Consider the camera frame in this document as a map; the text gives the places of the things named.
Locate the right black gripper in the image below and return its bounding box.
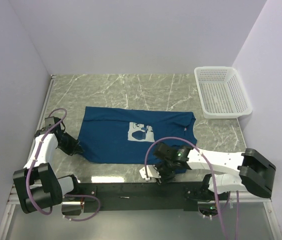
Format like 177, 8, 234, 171
151, 159, 176, 187

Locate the blue t-shirt with print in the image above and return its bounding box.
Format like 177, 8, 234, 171
78, 106, 197, 165

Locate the white perforated plastic basket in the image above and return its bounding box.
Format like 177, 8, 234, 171
194, 66, 252, 119

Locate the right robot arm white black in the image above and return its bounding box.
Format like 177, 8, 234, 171
153, 142, 276, 200

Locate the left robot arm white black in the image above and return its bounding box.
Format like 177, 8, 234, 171
13, 116, 83, 214

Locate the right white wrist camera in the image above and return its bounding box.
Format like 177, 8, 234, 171
139, 165, 161, 182

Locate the aluminium frame rail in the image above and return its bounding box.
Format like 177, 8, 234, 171
0, 70, 282, 240

